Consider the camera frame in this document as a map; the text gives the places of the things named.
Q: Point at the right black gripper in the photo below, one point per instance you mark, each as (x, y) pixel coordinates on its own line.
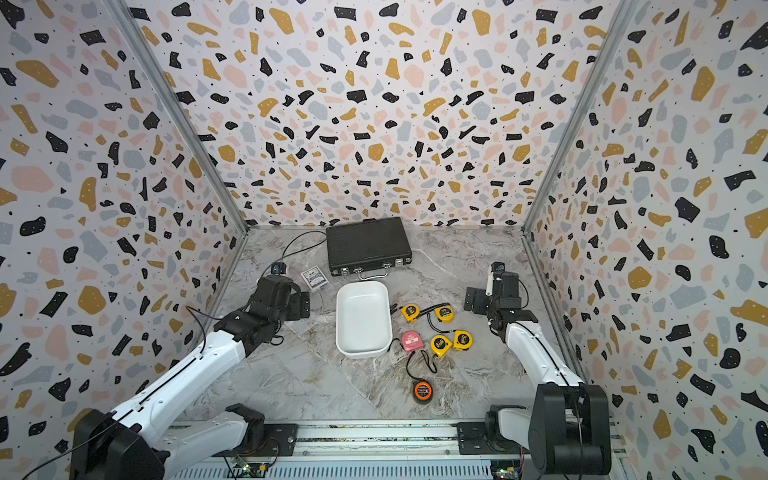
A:
(480, 295)

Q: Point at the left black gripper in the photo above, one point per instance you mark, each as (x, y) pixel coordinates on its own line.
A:
(297, 311)

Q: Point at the yellow tape measure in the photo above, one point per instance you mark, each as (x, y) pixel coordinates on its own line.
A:
(444, 314)
(410, 312)
(463, 340)
(438, 346)

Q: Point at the white plastic storage tray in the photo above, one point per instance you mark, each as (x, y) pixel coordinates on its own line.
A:
(363, 320)

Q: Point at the pink tape measure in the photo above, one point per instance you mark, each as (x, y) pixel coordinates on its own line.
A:
(409, 341)

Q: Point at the orange black tape measure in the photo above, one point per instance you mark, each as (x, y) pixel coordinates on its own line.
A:
(422, 390)

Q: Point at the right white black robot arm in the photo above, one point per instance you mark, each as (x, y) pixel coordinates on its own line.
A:
(567, 428)

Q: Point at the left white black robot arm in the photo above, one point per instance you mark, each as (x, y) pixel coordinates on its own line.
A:
(132, 441)

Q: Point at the small playing card pack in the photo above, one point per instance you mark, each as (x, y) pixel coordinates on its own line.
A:
(314, 278)

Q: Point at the black hard carrying case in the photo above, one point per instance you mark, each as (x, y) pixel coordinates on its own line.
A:
(379, 244)

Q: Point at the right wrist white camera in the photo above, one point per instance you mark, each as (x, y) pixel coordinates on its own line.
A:
(496, 271)

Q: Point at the wrist white camera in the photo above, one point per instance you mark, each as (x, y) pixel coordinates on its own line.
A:
(496, 271)
(278, 268)

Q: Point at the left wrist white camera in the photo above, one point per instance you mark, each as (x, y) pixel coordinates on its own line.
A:
(278, 268)

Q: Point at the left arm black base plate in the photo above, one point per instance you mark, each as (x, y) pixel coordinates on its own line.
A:
(268, 440)

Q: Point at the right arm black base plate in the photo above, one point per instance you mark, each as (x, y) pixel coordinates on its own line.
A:
(480, 438)

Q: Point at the aluminium front rail frame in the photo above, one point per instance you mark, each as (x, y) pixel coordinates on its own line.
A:
(366, 449)

